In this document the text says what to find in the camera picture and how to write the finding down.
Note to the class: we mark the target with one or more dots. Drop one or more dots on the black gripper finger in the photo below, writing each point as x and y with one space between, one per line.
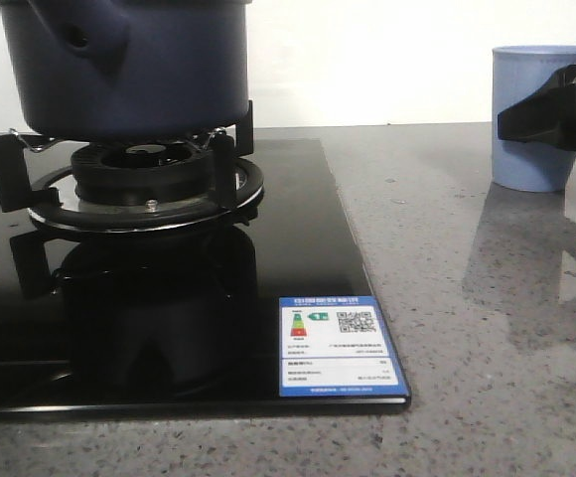
547 116

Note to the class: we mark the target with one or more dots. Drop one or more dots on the blue ribbed plastic cup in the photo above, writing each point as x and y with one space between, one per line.
519 71

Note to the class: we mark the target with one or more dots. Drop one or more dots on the dark blue cooking pot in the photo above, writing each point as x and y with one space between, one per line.
127 70

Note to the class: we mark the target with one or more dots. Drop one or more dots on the black pot support grate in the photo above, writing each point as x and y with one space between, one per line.
52 202

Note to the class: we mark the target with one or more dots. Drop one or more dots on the blue energy label sticker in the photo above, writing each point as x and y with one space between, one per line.
338 347

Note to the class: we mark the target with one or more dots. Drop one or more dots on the black gas burner head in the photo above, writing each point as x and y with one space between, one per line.
131 175

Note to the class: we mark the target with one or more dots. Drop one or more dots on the black glass gas stove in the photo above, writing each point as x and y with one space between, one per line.
179 325

